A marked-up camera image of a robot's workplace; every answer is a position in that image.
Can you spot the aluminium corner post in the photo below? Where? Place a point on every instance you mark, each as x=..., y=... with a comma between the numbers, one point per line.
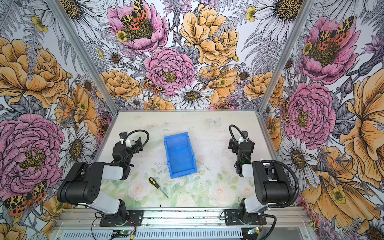
x=291, y=40
x=76, y=42

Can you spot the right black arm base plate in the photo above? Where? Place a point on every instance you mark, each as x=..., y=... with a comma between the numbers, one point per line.
x=234, y=217

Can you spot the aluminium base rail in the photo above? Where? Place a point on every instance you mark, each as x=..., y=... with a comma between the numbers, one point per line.
x=177, y=218

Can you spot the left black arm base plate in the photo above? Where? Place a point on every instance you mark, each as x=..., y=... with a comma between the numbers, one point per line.
x=132, y=218

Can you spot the white slotted cable duct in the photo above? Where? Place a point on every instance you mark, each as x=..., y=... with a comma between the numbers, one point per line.
x=154, y=234

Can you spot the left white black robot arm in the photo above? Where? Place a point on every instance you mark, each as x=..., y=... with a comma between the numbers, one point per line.
x=82, y=184

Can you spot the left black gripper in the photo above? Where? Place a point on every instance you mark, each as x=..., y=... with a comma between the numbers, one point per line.
x=131, y=144

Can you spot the yellow black handled screwdriver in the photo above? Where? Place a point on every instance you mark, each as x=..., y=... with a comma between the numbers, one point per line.
x=157, y=186

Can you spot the left aluminium corner post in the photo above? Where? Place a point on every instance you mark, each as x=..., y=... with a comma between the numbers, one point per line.
x=76, y=42

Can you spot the blue plastic storage bin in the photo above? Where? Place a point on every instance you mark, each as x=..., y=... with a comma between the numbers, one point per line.
x=181, y=160

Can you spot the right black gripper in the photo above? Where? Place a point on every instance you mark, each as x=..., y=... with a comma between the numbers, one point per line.
x=241, y=146

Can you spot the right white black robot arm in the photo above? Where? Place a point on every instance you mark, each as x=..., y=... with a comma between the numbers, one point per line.
x=272, y=188

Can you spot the right aluminium corner post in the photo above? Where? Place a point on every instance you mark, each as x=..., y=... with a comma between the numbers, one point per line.
x=291, y=40

